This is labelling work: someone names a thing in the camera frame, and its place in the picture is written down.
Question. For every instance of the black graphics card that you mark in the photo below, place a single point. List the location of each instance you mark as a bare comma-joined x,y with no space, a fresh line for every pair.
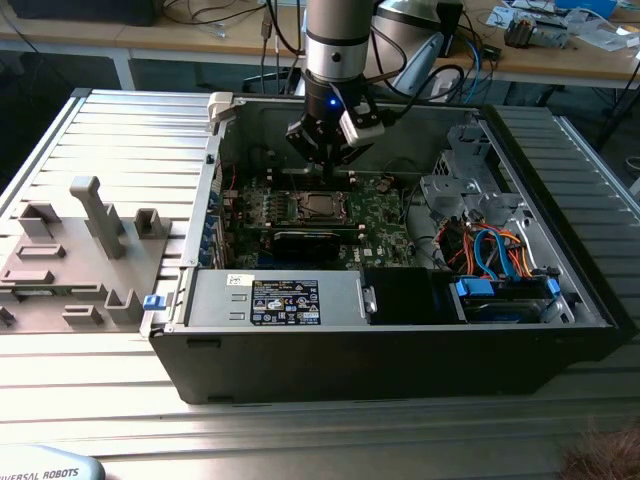
305,245

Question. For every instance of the grey parts rack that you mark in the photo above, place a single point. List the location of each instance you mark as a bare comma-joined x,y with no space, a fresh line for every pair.
75,280

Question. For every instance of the grey power supply unit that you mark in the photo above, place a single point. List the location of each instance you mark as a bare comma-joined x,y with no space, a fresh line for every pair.
215,300

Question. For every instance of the brown-haired person's head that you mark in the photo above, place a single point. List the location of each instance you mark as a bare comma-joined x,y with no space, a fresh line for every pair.
605,455

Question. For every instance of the black equipment box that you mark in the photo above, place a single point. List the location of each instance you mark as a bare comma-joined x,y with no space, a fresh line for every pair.
85,12

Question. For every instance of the beige case latch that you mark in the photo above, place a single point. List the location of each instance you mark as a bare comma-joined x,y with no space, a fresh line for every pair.
220,106

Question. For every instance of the silver coin battery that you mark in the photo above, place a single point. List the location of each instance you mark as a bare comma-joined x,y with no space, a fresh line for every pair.
382,186

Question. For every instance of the green motherboard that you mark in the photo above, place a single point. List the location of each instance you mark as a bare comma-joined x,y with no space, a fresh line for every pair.
387,235

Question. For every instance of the wooden desk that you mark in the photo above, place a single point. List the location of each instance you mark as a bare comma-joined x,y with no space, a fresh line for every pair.
550,62
150,37

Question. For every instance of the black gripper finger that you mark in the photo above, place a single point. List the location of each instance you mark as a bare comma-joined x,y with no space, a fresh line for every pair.
355,152
302,137

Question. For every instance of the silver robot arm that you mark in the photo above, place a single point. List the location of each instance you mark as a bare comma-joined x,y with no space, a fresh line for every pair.
335,35

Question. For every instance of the hard disk in blue carrier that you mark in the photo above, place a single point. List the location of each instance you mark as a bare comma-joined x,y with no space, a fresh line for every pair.
475,290

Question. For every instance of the silver metal drive cage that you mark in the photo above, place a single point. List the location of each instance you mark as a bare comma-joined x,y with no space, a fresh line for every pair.
442,195

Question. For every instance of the black plastic shroud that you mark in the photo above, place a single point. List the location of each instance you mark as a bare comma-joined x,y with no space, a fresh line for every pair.
400,295

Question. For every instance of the blue case latch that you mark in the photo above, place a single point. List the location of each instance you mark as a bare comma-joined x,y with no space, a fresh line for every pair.
153,302

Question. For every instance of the copper heatsink cooler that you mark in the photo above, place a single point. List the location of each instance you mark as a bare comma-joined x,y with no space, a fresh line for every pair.
522,32

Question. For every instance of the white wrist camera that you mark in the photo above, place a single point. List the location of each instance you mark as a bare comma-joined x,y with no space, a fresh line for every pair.
362,131

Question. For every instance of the black PC case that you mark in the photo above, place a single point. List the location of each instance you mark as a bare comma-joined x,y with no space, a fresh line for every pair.
350,365

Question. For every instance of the pale blue teach pendant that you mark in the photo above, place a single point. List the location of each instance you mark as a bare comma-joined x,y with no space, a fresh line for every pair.
50,465

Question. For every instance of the metal locking lever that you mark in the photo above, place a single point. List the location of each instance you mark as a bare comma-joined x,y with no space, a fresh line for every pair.
293,177

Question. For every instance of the blue cardboard box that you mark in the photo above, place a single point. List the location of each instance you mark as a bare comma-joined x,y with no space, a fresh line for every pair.
590,6

